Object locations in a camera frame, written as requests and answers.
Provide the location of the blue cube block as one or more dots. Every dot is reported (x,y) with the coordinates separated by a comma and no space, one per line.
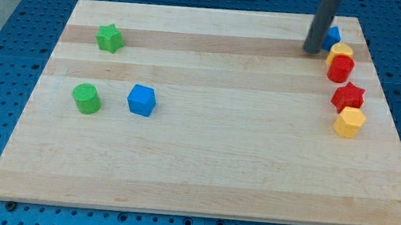
(141,100)

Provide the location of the yellow hexagon block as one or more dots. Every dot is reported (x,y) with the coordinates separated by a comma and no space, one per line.
(350,120)

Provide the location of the wooden board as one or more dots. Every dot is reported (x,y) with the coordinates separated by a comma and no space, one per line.
(242,125)

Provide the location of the green cylinder block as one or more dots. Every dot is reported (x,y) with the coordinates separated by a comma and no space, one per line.
(86,98)

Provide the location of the green star block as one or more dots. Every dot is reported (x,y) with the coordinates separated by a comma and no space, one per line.
(109,38)

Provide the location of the red cylinder block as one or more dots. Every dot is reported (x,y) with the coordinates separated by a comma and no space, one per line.
(340,69)

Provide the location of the red star block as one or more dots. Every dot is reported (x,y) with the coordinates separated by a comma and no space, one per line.
(348,96)

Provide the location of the yellow heart block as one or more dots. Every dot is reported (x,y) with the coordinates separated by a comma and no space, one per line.
(337,49)

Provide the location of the blue pentagon block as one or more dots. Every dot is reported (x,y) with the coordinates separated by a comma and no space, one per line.
(332,37)

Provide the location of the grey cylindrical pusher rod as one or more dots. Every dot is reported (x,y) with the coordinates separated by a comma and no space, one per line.
(320,25)

